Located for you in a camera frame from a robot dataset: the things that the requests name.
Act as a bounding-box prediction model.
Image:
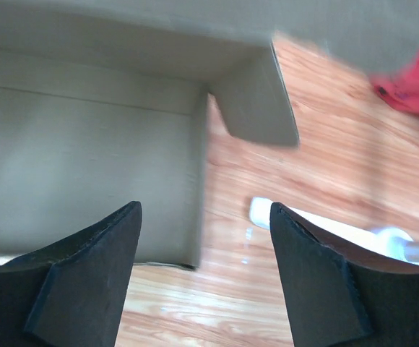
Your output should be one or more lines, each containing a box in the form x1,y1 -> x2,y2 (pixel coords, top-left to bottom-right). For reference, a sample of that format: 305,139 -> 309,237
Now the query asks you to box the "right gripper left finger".
0,202 -> 142,347

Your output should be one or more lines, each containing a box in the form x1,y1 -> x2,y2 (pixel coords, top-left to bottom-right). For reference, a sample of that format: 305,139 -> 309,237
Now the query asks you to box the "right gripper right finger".
270,202 -> 419,347

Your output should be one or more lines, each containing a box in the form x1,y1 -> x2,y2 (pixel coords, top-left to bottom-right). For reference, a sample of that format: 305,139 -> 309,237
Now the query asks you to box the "brown cardboard box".
0,1 -> 419,267

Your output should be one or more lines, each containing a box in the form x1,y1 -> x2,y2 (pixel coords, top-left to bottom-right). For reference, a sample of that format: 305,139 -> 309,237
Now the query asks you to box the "white clothes rack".
249,197 -> 419,275

